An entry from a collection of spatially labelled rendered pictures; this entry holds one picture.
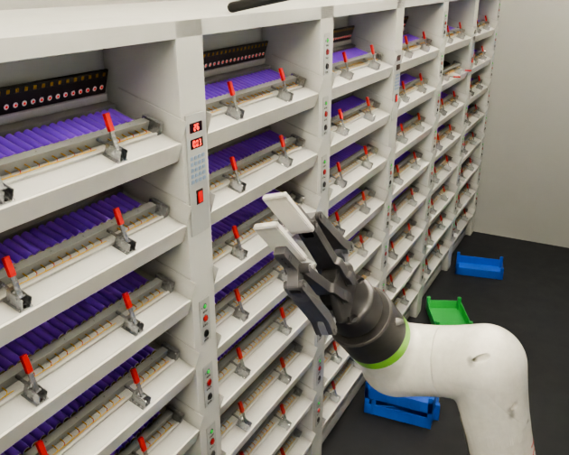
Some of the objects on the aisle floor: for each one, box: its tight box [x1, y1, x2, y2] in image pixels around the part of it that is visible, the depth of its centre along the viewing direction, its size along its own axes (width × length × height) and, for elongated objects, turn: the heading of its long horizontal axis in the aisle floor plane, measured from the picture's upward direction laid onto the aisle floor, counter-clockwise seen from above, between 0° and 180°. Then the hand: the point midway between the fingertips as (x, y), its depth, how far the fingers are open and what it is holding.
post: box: [262, 5, 334, 455], centre depth 225 cm, size 20×9×176 cm, turn 62°
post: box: [103, 19, 222, 455], centre depth 167 cm, size 20×9×176 cm, turn 62°
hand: (284, 227), depth 70 cm, fingers open, 3 cm apart
